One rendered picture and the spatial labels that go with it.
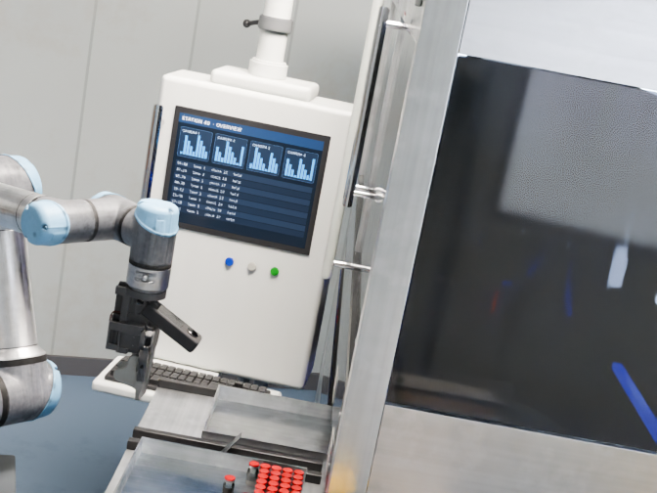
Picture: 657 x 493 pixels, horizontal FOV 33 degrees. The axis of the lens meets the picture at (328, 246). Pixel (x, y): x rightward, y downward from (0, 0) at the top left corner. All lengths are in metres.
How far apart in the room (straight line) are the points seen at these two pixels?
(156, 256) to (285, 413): 0.78
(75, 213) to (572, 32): 0.86
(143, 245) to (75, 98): 2.68
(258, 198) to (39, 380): 0.81
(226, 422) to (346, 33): 2.54
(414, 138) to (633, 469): 0.68
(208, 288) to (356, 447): 1.09
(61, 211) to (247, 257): 1.03
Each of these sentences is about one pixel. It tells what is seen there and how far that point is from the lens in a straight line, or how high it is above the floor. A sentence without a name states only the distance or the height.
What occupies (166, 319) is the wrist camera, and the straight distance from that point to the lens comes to 1.97.
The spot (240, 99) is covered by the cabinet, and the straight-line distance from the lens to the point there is 2.79.
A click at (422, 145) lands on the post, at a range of 1.76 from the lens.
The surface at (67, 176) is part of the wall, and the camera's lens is 4.64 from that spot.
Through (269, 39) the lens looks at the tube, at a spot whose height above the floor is 1.68.
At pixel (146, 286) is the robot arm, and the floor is 1.31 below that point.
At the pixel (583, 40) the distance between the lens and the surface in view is 1.77.
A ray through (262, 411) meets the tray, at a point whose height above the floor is 0.88.
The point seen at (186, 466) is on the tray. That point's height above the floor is 0.88.
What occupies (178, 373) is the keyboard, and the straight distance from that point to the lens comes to 2.87.
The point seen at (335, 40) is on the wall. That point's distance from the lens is 4.72.
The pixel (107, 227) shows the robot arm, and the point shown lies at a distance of 1.96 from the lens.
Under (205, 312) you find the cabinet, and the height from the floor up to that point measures 0.96.
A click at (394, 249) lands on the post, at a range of 1.79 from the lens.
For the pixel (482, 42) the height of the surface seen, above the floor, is 1.82.
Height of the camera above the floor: 1.91
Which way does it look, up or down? 15 degrees down
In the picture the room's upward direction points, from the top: 11 degrees clockwise
